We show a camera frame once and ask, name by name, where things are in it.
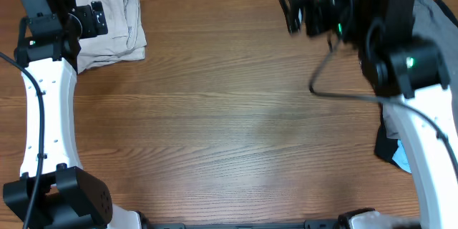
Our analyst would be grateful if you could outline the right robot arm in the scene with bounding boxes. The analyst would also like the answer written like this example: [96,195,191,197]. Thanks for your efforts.
[279,0,457,228]

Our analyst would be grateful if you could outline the beige shorts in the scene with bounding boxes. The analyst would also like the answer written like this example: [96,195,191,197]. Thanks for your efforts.
[76,0,147,73]

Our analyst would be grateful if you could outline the light blue garment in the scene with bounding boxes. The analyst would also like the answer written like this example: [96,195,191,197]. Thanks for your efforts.
[392,140,411,174]

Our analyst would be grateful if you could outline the grey shorts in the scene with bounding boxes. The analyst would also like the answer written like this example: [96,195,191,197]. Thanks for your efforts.
[388,0,457,118]

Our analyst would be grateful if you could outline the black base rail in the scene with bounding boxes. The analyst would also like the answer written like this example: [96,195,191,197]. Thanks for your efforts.
[143,219,346,229]

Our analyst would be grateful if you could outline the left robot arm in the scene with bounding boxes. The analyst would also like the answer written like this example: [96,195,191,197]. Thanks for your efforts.
[3,0,150,229]

